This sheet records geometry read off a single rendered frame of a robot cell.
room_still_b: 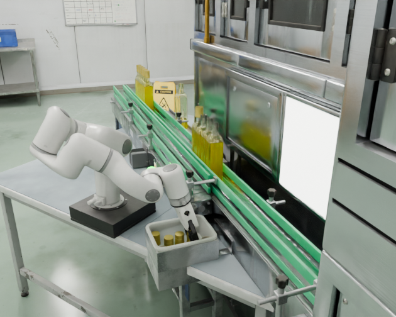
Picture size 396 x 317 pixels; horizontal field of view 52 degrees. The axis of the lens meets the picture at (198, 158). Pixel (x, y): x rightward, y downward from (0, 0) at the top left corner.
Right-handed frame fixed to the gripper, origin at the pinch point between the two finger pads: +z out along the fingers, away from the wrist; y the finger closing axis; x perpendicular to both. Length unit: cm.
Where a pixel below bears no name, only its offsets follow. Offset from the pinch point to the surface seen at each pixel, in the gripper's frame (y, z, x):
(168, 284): -9.8, 7.9, 14.5
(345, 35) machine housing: -28, -60, -50
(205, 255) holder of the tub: -9.8, 3.2, -0.6
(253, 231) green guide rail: -20.3, -6.4, -16.1
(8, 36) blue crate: 546, -44, 75
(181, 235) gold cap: -0.5, -1.9, 3.7
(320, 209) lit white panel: -31.0, -12.3, -34.6
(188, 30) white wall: 607, 40, -211
